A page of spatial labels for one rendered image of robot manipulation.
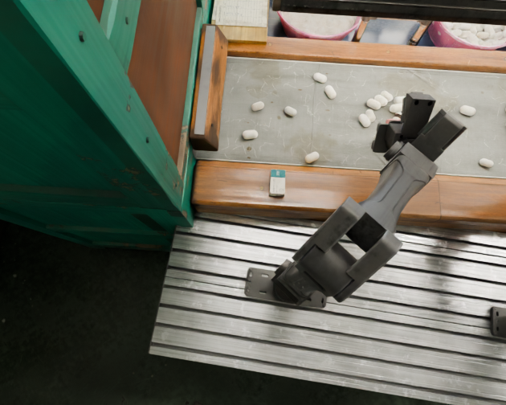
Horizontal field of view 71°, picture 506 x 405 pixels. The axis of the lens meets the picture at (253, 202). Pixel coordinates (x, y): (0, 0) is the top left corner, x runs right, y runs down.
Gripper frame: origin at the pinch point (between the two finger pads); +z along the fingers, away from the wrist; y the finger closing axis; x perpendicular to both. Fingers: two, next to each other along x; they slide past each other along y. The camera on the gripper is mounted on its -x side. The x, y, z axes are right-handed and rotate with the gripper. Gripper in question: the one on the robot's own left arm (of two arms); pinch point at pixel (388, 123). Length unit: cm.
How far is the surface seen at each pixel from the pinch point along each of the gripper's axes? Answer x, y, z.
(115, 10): -25, 45, -40
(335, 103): 0.0, 10.6, 11.9
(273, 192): 13.7, 25.7, -11.5
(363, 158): 9.7, 3.5, 0.4
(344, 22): -16.3, 7.7, 32.8
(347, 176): 11.6, 8.2, -5.7
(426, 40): -12.2, -18.0, 36.7
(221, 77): -6.2, 39.8, 6.8
